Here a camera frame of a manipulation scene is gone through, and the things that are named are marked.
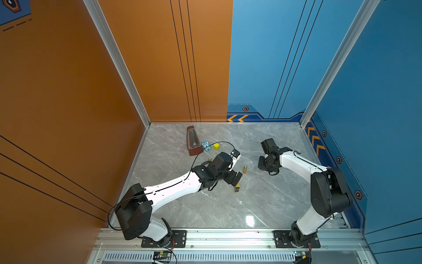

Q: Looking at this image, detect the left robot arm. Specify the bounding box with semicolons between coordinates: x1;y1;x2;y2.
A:
114;149;242;246

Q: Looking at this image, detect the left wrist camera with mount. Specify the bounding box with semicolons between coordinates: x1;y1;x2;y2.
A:
230;149;241;165

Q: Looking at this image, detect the square gold black lipstick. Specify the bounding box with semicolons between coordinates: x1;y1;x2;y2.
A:
234;183;241;193

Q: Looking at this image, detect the left green circuit board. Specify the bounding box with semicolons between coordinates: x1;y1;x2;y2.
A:
152;251;173;264

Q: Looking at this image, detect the right aluminium corner post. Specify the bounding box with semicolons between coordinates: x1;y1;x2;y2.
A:
300;0;380;129

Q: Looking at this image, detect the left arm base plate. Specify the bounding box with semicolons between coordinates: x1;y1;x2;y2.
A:
141;230;187;249

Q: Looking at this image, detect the blue owl toy cube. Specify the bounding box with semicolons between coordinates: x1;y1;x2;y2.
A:
202;141;211;151

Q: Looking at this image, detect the aluminium corner post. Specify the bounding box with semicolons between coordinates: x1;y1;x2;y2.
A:
300;0;380;129
83;0;151;129

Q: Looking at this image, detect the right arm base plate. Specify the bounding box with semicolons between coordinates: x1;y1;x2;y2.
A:
273;229;321;249

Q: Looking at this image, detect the green circuit board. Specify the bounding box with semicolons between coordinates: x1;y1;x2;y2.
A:
152;251;173;264
293;252;312;264

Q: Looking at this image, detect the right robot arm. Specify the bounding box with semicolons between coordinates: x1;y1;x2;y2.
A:
258;138;353;248

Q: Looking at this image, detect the front aluminium rail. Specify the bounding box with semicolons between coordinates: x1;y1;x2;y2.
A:
88;228;376;264

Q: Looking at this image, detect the left aluminium corner post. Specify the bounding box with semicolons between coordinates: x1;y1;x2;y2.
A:
83;0;151;129

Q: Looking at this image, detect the dark red metronome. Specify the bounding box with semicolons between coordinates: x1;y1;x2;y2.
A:
186;125;203;156

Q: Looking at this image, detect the right green circuit board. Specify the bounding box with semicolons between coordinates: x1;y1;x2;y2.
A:
293;252;312;264

